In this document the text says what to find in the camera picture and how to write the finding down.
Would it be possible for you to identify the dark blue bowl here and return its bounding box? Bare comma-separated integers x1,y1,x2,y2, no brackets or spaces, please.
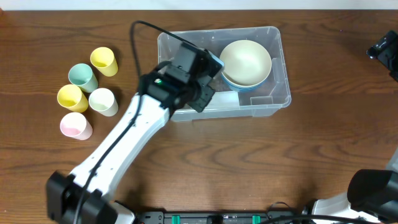
228,85,261,92
221,72,267,86

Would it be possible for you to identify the beige large bowl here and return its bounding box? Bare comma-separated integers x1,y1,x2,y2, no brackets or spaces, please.
220,40,272,86

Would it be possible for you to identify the yellow cup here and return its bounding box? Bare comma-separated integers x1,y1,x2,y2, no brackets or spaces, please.
90,47,118,77
57,84,89,113

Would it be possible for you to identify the cream white cup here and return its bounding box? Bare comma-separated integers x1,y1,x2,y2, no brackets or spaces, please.
88,88,119,117

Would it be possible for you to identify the green cup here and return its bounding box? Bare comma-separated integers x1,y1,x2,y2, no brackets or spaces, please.
68,63,98,93

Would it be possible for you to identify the pink cup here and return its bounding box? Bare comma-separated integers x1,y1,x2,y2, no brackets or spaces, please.
60,112,93,141

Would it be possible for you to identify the blue cup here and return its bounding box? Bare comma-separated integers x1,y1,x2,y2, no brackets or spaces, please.
208,50,224,71

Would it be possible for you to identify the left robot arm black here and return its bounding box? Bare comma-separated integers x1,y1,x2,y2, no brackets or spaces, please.
46,42,224,223

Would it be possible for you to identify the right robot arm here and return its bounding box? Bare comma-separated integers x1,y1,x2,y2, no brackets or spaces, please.
304,30,397,223

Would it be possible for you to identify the clear plastic storage container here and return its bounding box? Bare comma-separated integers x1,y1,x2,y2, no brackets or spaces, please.
172,26,292,121

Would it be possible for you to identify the left black cable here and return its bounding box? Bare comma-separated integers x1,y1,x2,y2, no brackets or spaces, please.
72,20,200,224

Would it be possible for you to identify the black cable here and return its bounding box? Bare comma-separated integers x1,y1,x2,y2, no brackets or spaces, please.
257,201,380,224
72,20,200,224

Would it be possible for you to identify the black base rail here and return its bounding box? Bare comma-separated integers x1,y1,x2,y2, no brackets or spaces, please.
133,210,371,224

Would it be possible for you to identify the right black cable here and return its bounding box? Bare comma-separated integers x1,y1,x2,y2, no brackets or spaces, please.
257,201,380,224

